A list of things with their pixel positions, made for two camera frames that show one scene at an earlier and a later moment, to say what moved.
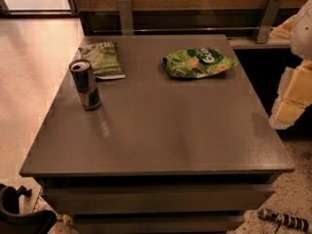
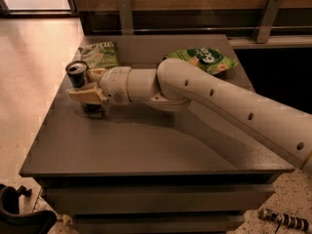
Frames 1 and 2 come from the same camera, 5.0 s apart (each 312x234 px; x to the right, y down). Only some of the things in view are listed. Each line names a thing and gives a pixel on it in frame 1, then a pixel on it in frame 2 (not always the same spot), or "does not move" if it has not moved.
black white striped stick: [283, 218] does not move
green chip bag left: [104, 59] does not move
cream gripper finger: [300, 87] -> [91, 95]
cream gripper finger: [289, 111] -> [97, 74]
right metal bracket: [267, 19] does not move
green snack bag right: [196, 62] does not move
